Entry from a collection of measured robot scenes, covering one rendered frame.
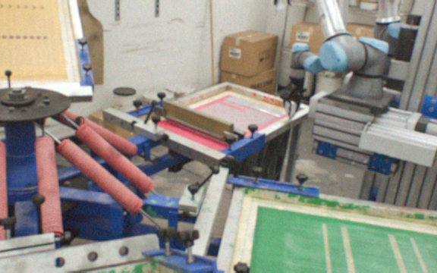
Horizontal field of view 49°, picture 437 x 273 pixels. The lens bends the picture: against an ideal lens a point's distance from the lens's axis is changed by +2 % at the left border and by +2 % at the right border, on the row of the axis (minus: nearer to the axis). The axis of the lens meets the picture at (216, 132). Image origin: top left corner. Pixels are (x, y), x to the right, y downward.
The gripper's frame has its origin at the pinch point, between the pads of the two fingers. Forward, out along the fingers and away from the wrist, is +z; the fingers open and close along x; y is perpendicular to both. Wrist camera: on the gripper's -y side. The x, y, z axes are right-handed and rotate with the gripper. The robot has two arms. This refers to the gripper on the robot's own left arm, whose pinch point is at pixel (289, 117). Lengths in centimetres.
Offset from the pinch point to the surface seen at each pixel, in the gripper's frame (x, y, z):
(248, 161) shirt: 5.3, -25.0, 16.6
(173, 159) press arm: 25, -55, 12
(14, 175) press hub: 23, -127, -12
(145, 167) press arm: 25, -72, 9
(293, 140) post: 15.0, 36.5, 30.5
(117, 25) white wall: 227, 85, 6
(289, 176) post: 14, 35, 54
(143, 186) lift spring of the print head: -4, -99, -7
